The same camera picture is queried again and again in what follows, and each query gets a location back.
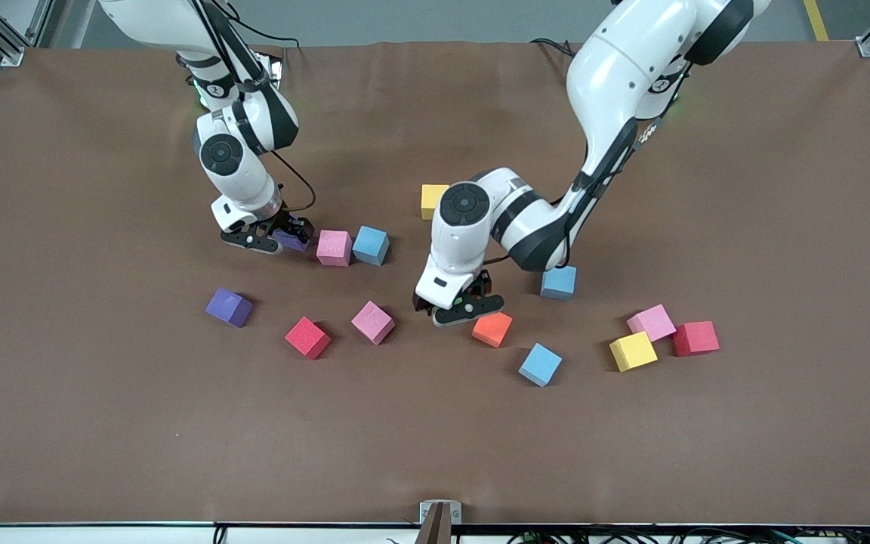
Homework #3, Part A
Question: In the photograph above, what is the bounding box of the yellow floor tape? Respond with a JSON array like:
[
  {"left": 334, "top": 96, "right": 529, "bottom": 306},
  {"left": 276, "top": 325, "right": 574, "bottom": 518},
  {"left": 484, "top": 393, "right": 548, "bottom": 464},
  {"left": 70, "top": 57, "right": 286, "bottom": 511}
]
[{"left": 804, "top": 0, "right": 831, "bottom": 42}]

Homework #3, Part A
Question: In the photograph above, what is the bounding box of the red foam cube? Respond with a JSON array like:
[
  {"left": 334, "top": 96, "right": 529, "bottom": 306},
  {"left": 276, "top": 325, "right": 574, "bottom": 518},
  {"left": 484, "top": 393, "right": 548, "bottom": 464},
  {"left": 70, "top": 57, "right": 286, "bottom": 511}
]
[
  {"left": 672, "top": 320, "right": 720, "bottom": 358},
  {"left": 284, "top": 316, "right": 332, "bottom": 361}
]

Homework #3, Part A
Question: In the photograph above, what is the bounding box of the yellow foam cube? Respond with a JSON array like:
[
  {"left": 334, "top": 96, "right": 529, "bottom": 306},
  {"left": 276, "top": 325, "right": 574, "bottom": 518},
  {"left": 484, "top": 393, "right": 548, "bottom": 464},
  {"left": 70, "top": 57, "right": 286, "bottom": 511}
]
[
  {"left": 609, "top": 331, "right": 659, "bottom": 373},
  {"left": 421, "top": 184, "right": 451, "bottom": 221}
]

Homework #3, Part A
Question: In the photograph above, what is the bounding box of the pink foam cube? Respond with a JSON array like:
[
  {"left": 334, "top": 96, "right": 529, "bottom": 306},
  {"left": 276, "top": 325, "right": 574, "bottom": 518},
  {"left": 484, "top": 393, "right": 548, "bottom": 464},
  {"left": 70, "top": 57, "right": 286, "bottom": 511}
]
[
  {"left": 316, "top": 230, "right": 353, "bottom": 267},
  {"left": 626, "top": 304, "right": 677, "bottom": 342},
  {"left": 350, "top": 301, "right": 396, "bottom": 347}
]

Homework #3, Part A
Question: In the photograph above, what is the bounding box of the grey metal bracket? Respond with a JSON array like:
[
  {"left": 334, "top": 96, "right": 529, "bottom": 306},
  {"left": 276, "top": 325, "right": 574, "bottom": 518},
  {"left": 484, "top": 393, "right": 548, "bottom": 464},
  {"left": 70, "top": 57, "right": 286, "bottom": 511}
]
[{"left": 419, "top": 500, "right": 463, "bottom": 526}]

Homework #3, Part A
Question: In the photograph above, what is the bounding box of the orange foam cube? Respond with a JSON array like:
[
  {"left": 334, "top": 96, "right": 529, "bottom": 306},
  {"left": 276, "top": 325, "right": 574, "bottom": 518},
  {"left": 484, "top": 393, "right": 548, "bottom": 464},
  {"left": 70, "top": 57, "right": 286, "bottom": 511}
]
[{"left": 471, "top": 311, "right": 514, "bottom": 349}]

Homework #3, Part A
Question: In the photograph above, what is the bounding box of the dark camera mount pole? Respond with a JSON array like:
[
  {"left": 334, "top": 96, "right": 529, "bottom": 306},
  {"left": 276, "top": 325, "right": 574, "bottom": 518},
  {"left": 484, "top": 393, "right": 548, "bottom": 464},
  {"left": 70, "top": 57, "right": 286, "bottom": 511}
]
[{"left": 414, "top": 504, "right": 454, "bottom": 544}]

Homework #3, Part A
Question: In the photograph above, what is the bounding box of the light blue foam cube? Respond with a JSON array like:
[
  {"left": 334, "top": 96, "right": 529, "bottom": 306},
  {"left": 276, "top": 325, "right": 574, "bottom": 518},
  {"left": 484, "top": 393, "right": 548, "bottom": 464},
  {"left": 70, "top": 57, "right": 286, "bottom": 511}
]
[
  {"left": 540, "top": 264, "right": 578, "bottom": 301},
  {"left": 518, "top": 343, "right": 563, "bottom": 388},
  {"left": 352, "top": 225, "right": 391, "bottom": 267}
]

